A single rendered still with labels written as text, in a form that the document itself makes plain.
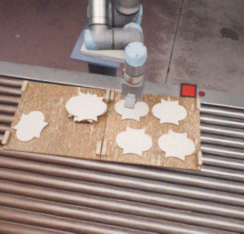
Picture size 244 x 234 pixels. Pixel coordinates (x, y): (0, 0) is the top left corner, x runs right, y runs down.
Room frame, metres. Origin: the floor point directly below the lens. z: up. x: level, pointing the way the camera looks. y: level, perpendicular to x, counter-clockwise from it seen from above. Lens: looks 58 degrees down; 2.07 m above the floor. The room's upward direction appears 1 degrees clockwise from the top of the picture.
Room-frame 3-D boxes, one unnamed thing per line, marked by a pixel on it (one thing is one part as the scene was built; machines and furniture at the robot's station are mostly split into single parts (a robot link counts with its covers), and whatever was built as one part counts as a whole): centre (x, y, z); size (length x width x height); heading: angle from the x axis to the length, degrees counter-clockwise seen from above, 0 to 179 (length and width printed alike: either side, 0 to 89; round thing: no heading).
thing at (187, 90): (0.83, -0.31, 0.92); 0.06 x 0.06 x 0.01; 82
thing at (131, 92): (0.69, -0.04, 1.11); 0.12 x 0.09 x 0.16; 167
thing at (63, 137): (0.66, 0.27, 0.93); 0.41 x 0.35 x 0.02; 85
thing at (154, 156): (0.62, -0.14, 0.93); 0.41 x 0.35 x 0.02; 85
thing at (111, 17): (1.18, 0.12, 1.06); 0.13 x 0.12 x 0.14; 94
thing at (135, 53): (0.72, -0.04, 1.27); 0.09 x 0.08 x 0.11; 4
